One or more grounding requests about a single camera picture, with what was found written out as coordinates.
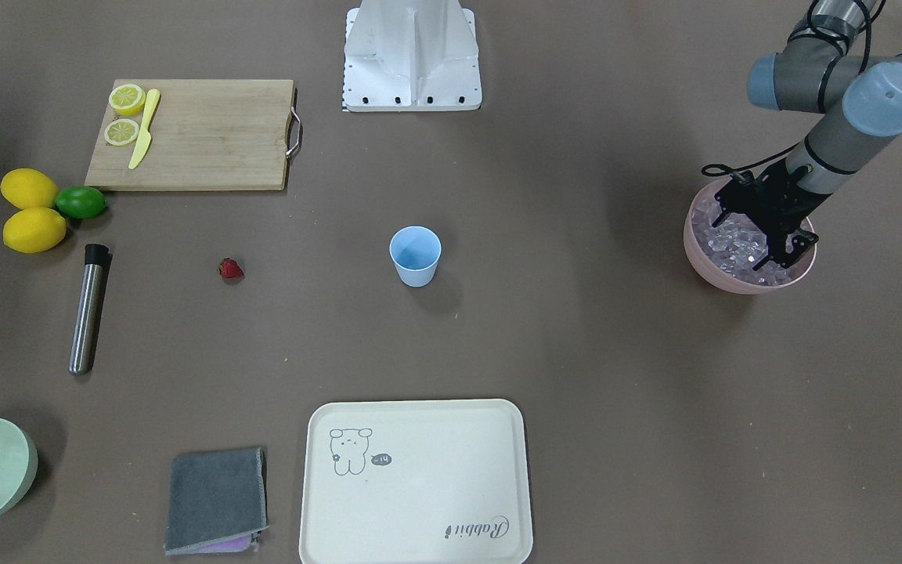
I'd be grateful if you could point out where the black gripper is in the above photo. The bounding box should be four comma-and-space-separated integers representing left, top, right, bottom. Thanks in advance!
702, 158, 820, 272

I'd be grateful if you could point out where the red strawberry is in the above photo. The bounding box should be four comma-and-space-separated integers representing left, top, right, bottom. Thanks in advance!
218, 258, 246, 281

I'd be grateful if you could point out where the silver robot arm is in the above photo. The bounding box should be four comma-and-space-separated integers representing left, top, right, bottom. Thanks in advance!
702, 1, 902, 269

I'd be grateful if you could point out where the pink bowl of ice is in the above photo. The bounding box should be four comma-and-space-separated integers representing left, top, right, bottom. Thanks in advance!
683, 179, 817, 294

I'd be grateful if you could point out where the light blue plastic cup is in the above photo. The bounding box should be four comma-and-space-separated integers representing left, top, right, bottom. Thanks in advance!
389, 226, 442, 287

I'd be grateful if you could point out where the cream rabbit tray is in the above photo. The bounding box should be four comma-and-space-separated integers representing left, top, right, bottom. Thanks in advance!
298, 399, 534, 563

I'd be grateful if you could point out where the wooden cutting board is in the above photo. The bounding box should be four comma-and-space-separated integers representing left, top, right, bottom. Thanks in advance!
85, 78, 303, 192

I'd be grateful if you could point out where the grey folded cloth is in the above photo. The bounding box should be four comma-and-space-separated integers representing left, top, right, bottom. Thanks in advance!
162, 446, 268, 557

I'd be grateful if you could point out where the yellow plastic knife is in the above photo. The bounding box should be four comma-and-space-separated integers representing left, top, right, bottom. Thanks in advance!
128, 89, 161, 170

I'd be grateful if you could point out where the lemon slice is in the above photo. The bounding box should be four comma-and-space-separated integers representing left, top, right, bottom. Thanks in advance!
103, 118, 140, 146
108, 83, 146, 117

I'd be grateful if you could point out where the steel muddler black tip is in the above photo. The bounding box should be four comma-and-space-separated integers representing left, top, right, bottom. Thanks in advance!
68, 244, 110, 375

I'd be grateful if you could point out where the green lime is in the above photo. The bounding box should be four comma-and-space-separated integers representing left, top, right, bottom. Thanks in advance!
53, 186, 108, 220

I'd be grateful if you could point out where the yellow lemon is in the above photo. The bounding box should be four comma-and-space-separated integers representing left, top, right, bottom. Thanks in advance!
2, 208, 67, 254
0, 168, 60, 210

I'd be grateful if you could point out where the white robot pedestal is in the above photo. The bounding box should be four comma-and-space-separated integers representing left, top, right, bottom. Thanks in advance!
341, 1, 483, 112

